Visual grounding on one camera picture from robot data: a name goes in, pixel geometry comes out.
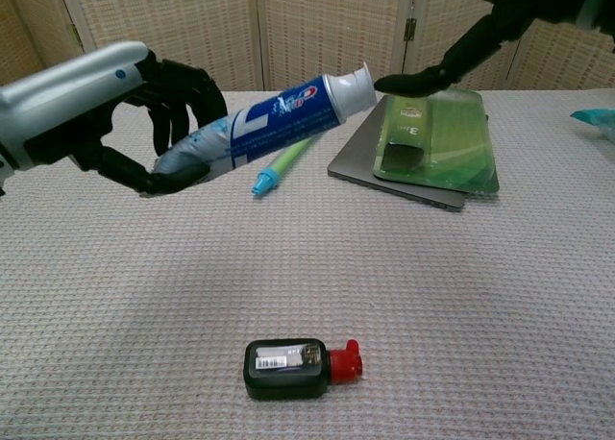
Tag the black ink bottle red cap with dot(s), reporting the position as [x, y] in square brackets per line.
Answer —
[283, 373]

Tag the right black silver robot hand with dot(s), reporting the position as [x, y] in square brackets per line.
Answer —
[480, 41]

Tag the pale woven tablecloth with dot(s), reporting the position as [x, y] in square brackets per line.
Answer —
[432, 276]

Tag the teal clear plastic bag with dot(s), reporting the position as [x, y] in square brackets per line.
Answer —
[598, 123]

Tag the grey laptop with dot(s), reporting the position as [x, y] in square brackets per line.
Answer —
[355, 161]

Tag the green blister pack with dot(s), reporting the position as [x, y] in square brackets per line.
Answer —
[451, 142]

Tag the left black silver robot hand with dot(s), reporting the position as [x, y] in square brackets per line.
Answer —
[62, 104]

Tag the brass screen hinge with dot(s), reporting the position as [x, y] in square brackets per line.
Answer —
[410, 29]

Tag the beige woven folding screen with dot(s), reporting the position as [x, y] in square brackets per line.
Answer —
[327, 27]

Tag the blue white toothpaste tube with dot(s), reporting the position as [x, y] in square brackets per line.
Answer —
[288, 118]

